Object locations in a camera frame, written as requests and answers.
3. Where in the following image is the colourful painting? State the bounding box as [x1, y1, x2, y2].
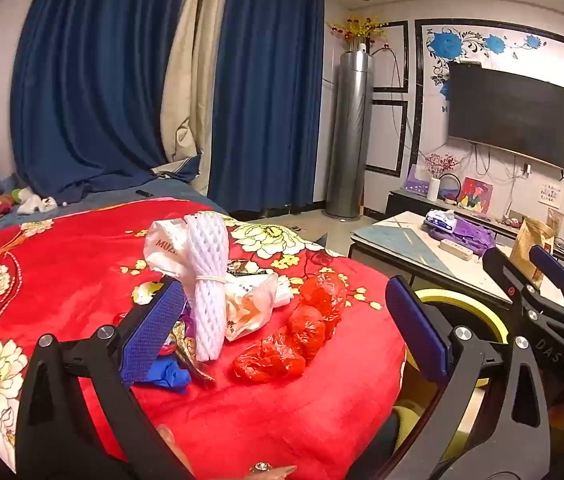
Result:
[459, 176, 494, 211]

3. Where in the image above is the round desk ornament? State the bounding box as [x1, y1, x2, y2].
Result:
[439, 172, 463, 203]

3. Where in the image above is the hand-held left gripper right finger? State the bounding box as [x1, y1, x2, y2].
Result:
[377, 275, 552, 480]

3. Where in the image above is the black television cabinet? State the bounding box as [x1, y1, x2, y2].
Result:
[386, 187, 564, 276]

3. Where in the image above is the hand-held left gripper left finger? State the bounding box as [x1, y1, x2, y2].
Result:
[16, 277, 193, 480]

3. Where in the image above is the white plush toy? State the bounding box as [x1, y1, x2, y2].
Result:
[12, 187, 58, 215]

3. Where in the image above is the blue plastic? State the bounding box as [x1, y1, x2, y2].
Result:
[149, 355, 193, 395]

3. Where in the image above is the blue curtain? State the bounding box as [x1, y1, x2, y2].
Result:
[207, 0, 325, 216]
[9, 0, 197, 206]

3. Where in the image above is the yellow trash can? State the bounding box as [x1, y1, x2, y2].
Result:
[392, 287, 513, 466]

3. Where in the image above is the silver tower air conditioner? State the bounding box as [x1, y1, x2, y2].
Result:
[323, 45, 373, 221]

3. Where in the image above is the white paper notice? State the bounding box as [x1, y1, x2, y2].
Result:
[539, 182, 563, 207]

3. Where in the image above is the blue bed sheet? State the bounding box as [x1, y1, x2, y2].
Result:
[0, 180, 233, 251]

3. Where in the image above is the purple box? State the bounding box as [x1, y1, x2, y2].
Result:
[406, 164, 430, 195]

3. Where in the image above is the tissue pack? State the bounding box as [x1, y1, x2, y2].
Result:
[424, 209, 458, 229]

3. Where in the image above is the gold snack wrapper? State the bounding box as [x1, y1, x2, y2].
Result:
[169, 320, 217, 391]

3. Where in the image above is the black wall television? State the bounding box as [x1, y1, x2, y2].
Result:
[447, 60, 564, 170]

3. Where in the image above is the purple plastic bag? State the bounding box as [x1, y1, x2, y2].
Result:
[429, 212, 498, 254]

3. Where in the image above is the white power strip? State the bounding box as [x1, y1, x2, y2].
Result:
[439, 239, 474, 261]

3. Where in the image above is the black snack wrapper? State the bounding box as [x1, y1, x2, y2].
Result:
[227, 259, 263, 277]

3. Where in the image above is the translucent plastic bag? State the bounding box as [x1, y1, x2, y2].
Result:
[224, 272, 293, 343]

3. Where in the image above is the beige curtain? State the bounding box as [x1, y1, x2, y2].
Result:
[159, 0, 235, 196]

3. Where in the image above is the white foam net bundle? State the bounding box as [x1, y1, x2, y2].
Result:
[183, 212, 231, 362]

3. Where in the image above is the gold flower decoration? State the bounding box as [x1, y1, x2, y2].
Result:
[329, 14, 390, 43]

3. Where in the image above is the brown paper bag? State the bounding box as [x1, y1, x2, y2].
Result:
[509, 217, 555, 281]

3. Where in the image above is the person's left hand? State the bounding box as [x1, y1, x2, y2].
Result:
[156, 424, 299, 480]

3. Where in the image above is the coffee table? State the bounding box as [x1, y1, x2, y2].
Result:
[349, 210, 563, 313]

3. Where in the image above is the red floral blanket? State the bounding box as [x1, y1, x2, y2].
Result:
[0, 197, 407, 480]

